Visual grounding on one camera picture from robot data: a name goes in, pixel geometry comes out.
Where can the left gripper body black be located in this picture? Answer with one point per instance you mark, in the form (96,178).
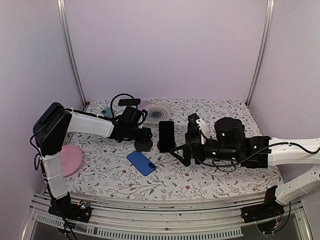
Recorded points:
(132,134)

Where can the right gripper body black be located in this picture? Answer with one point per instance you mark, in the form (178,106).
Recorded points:
(223,153)

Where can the black round folding stand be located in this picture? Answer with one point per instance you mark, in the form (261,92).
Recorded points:
(144,143)

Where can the blue phone face down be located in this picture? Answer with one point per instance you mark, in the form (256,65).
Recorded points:
(141,163)

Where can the small black phone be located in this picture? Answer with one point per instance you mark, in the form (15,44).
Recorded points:
(192,133)

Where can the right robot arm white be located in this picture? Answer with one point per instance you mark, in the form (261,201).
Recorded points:
(289,152)

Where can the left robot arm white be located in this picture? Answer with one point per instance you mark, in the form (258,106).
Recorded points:
(51,129)

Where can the teal phone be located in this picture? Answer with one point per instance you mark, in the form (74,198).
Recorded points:
(108,113)

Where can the pink phone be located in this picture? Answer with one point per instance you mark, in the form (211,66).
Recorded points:
(144,104)

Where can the white round dish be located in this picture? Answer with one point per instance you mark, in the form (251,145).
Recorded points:
(157,112)

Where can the floral table mat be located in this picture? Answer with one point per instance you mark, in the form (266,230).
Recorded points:
(106,172)

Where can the pink round object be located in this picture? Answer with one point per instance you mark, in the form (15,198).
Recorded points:
(70,159)

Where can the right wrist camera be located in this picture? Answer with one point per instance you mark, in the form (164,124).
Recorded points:
(203,128)

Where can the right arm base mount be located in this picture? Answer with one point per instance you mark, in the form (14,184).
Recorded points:
(268,209)

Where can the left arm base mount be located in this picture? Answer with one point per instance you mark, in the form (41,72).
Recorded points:
(63,207)

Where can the front aluminium rail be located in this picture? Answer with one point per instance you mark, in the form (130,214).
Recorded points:
(206,219)

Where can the right aluminium frame post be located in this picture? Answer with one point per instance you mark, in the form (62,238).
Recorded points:
(270,4)

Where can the aluminium frame post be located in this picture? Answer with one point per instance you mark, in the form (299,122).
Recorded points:
(270,4)
(61,7)

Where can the left aluminium frame post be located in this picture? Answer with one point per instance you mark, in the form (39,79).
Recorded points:
(61,7)

